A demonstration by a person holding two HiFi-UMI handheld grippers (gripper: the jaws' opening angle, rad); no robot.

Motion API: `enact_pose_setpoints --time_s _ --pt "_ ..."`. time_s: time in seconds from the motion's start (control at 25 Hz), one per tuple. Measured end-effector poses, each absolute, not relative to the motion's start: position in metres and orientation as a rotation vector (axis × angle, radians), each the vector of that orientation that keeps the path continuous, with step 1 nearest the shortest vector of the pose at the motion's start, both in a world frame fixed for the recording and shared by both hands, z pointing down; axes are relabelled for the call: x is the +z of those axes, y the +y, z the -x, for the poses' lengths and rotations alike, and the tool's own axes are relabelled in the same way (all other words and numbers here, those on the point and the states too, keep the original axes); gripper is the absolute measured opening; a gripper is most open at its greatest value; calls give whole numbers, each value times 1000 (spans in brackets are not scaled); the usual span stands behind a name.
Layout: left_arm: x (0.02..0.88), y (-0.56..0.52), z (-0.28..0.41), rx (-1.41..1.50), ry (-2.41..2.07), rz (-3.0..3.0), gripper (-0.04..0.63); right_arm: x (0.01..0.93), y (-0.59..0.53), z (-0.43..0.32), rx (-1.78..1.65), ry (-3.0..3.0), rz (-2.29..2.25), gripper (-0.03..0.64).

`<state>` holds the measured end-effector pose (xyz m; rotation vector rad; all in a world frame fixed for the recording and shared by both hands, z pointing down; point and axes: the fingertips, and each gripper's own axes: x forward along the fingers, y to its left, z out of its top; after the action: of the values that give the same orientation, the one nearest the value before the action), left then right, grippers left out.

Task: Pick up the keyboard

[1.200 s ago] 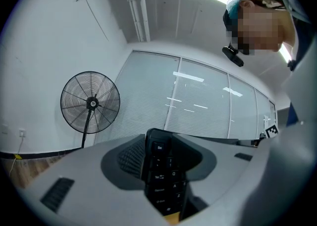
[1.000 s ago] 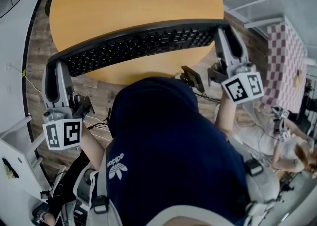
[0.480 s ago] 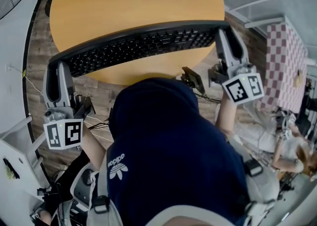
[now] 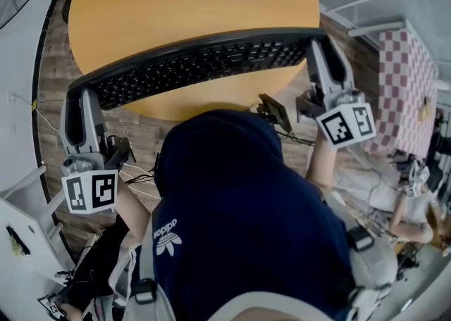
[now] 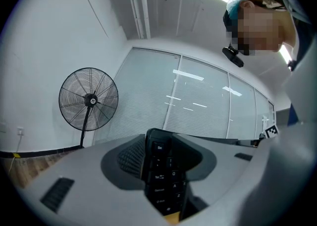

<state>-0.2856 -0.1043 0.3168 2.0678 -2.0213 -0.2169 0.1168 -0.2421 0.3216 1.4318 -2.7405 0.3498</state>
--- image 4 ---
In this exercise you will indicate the navy blue sports shirt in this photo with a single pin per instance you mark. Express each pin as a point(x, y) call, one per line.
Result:
point(239, 207)

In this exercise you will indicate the person's left forearm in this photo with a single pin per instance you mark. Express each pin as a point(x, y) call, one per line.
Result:
point(135, 210)

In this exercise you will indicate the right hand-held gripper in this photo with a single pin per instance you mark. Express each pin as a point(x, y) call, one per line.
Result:
point(345, 122)

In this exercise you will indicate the white desk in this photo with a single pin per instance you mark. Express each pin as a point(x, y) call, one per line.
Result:
point(24, 228)

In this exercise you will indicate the yellow tape piece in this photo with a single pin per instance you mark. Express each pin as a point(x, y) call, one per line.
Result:
point(34, 104)

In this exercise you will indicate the black waist-mounted device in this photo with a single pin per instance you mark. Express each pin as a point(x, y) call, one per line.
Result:
point(276, 112)

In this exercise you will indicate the tan cardboard piece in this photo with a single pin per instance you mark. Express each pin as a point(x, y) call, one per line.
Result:
point(425, 110)

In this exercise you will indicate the black keyboard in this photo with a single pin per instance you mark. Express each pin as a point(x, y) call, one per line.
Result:
point(197, 62)

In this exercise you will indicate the pink checkered tablecloth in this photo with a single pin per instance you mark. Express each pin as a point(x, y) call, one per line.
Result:
point(405, 83)

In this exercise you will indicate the person's right forearm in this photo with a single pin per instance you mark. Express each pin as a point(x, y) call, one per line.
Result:
point(322, 161)

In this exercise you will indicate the white metal frame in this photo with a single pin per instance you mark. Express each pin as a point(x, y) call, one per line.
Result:
point(373, 29)

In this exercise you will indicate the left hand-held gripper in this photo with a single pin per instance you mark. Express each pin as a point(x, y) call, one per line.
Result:
point(91, 191)

